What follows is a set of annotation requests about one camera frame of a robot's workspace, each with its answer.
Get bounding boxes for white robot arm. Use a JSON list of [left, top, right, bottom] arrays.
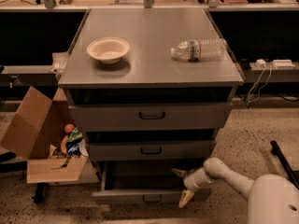
[[173, 158, 299, 224]]

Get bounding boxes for black stand leg left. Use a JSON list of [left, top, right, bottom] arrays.
[[33, 183, 46, 204]]

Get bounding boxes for grey bottom drawer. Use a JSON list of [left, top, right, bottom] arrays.
[[93, 159, 202, 204]]

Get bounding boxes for white power adapter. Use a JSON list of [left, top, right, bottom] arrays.
[[255, 59, 266, 67]]

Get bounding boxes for black floor bar right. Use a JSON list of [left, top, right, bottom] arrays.
[[270, 140, 299, 189]]

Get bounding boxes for grey top drawer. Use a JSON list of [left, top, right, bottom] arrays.
[[69, 103, 232, 132]]

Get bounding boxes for grey middle drawer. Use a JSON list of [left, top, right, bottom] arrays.
[[87, 140, 216, 161]]

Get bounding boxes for clear plastic water bottle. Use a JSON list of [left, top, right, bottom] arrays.
[[170, 38, 227, 62]]

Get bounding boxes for green blue snack bag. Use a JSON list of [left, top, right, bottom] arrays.
[[65, 128, 83, 156]]

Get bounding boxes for orange ball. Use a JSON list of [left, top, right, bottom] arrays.
[[64, 123, 75, 133]]

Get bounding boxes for white paper bowl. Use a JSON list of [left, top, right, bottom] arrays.
[[87, 37, 130, 64]]

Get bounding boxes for grey drawer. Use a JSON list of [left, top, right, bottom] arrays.
[[69, 103, 232, 132], [93, 159, 202, 204], [87, 140, 216, 161]]

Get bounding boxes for grey drawer cabinet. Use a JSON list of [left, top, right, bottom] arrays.
[[57, 7, 245, 173]]

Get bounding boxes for brown cardboard box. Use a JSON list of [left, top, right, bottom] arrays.
[[0, 87, 88, 184]]

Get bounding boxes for white power strip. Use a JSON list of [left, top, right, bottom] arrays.
[[272, 60, 294, 67]]

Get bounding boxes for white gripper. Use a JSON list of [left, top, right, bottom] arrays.
[[172, 167, 215, 208]]

